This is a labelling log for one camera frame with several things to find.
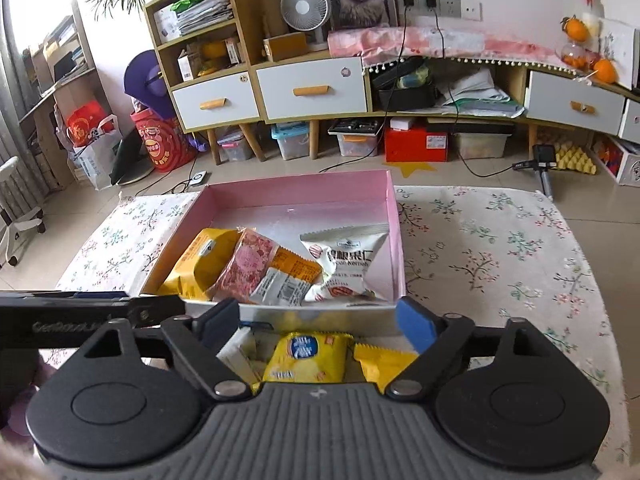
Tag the wooden box white label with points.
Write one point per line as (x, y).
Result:
(285, 47)

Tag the small white carton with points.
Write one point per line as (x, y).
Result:
(187, 67)

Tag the red printed bucket bag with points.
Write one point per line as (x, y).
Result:
(162, 142)

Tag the yellow star mat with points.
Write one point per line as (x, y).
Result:
(410, 169)

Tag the yellow egg tray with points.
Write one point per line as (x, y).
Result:
(575, 160)

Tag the wooden shelf cabinet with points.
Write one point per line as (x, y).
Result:
(240, 25)

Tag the pink-lined silver cardboard box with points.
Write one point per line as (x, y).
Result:
(300, 195)

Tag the orange yellow toy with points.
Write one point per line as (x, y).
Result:
(212, 57)

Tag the stack of papers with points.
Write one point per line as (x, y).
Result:
(205, 12)

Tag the yellow snack packet blue label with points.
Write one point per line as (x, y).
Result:
(305, 360)

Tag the wooden bookshelf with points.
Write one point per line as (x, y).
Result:
(65, 90)

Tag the orange fruit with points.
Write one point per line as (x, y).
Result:
(575, 30)
(604, 70)

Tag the glass jar with oranges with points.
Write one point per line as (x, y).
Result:
(575, 56)

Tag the white desk fan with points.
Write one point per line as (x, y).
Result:
(304, 7)

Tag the pink red snack packet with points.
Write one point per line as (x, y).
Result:
(245, 265)

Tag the pale white snack packet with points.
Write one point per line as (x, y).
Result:
(240, 355)

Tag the clear plastic storage box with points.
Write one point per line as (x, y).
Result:
(235, 147)
(482, 142)
(355, 140)

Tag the black handheld device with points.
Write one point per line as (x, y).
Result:
(542, 157)

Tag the white wall outlet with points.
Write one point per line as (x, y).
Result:
(450, 7)
(411, 4)
(431, 5)
(471, 10)

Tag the white red printed box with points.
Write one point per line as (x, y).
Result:
(622, 162)

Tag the purple plush toy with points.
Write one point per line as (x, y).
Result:
(145, 80)

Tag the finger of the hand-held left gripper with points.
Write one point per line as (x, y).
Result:
(95, 295)
(150, 310)

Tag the wooden low cabinet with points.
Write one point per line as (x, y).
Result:
(505, 85)

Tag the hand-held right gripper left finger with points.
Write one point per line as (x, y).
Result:
(222, 322)

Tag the large yellow snack packet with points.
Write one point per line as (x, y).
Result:
(200, 265)

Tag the white sketch board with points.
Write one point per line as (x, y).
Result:
(617, 50)

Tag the white snack packet grey print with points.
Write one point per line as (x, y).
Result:
(345, 265)

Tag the white shopping bag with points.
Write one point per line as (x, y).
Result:
(97, 160)

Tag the pink patterned cloth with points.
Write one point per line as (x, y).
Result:
(465, 42)

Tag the blue-lid plastic storage box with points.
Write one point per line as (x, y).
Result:
(291, 142)

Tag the red gift bag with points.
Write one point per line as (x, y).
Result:
(85, 125)

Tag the small brown cartons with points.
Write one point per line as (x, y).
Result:
(234, 51)

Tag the white box on shelf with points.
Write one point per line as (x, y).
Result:
(166, 24)

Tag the orange white snack packet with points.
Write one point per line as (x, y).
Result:
(290, 275)

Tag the red cardboard box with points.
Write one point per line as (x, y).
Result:
(415, 145)

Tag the dark flat board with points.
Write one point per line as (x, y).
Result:
(127, 160)

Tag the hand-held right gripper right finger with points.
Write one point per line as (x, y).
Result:
(415, 325)

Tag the black storage case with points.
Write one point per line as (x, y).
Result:
(405, 97)

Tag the white chair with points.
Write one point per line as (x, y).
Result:
(17, 210)

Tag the plain yellow snack packet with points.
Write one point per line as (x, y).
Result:
(380, 365)

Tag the pile of white papers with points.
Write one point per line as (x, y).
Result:
(480, 90)

